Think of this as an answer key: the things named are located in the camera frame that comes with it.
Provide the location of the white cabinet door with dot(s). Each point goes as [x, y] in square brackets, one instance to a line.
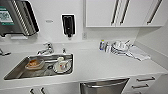
[15, 91]
[60, 88]
[100, 13]
[135, 13]
[160, 13]

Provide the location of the white grey dish cloth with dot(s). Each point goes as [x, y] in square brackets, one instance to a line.
[140, 55]

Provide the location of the chrome faucet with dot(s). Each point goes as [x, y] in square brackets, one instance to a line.
[47, 49]

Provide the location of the white upper cabinet door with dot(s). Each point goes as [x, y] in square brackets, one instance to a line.
[100, 13]
[135, 13]
[160, 13]

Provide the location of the stack of white plates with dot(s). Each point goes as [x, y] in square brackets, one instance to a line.
[120, 49]

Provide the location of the small wall label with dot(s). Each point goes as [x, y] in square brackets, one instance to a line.
[49, 21]

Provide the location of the white lower cabinet door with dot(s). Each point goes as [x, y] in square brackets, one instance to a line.
[15, 91]
[60, 88]

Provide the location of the white wall outlet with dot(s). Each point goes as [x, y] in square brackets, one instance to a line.
[84, 35]

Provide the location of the white drawer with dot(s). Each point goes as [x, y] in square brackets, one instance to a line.
[145, 79]
[140, 86]

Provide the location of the stainless steel dishwasher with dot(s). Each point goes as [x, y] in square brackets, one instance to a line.
[103, 87]

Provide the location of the white cup in bowl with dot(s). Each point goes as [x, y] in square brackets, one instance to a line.
[61, 66]

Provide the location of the stainless steel sink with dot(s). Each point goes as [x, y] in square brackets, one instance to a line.
[15, 74]

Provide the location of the steel paper towel dispenser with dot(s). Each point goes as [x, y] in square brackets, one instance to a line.
[16, 18]

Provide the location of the small white bottle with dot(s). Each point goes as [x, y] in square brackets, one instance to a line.
[102, 45]

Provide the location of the brown bowl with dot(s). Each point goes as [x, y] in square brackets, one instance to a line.
[35, 64]

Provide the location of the black soap dispenser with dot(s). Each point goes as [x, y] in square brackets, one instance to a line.
[68, 26]

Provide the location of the small glass jar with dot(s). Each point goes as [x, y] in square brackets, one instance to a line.
[107, 48]

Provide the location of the small chrome sink knob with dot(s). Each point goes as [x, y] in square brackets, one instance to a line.
[64, 51]

